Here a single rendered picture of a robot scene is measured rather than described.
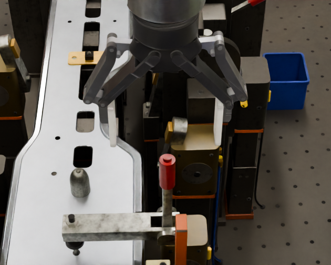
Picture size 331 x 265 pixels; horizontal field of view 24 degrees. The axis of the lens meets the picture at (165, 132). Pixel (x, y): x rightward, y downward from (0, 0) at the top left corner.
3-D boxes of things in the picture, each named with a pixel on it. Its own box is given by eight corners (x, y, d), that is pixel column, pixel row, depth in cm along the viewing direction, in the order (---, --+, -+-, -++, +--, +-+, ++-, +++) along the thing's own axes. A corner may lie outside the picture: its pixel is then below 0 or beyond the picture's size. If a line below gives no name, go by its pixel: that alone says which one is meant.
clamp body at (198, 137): (168, 255, 154) (169, 123, 128) (222, 254, 155) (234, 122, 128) (169, 283, 150) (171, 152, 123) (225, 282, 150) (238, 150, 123)
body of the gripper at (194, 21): (201, -17, 88) (198, 47, 94) (127, -15, 88) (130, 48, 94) (205, 23, 83) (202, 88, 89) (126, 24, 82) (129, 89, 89)
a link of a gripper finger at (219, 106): (216, 90, 97) (221, 90, 97) (213, 129, 102) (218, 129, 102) (217, 106, 94) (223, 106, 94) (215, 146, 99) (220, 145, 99)
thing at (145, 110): (145, 202, 164) (142, 102, 143) (159, 201, 164) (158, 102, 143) (145, 216, 161) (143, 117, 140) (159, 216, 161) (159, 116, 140)
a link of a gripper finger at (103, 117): (107, 94, 94) (82, 94, 93) (109, 123, 97) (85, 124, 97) (107, 86, 95) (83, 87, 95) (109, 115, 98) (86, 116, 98)
